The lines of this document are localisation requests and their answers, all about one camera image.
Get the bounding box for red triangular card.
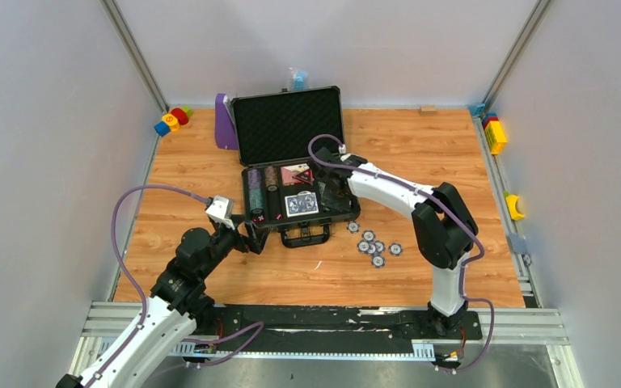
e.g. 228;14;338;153
292;168;314;185

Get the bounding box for blue playing card deck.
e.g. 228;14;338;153
284;192;319;217

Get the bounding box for teal poker chip stack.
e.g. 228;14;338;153
249;188;264;215

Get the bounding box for red playing card deck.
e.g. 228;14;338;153
280;163;310;186

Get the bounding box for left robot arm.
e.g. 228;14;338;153
57;221;271;387

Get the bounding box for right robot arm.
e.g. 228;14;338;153
309;147;484;338

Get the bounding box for black poker set case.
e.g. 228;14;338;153
231;86;359;248

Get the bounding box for brown poker chip stack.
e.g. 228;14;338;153
264;166;279;192

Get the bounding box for purple poker chip stack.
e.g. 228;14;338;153
247;169;263;191

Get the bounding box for loose chip front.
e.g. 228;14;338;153
370;255;386;268

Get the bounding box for purple stand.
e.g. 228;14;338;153
213;93;239;150

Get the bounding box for light blue bottle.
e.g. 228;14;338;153
289;69;309;91

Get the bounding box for small wooden block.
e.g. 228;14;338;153
419;105;437;116

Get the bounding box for coloured toy cylinders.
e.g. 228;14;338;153
154;106;193;137

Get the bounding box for yellow red toy brick block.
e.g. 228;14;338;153
482;113;508;155

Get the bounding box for yellow curved toy piece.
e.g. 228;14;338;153
505;192;526;221

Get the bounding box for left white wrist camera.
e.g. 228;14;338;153
205;196;235;230

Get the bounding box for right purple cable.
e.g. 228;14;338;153
307;133;496;374

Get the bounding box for purple cable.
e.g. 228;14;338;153
307;133;496;374
85;184;265;388

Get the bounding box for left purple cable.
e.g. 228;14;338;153
85;184;265;388

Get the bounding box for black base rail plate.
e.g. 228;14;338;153
194;304;483;340

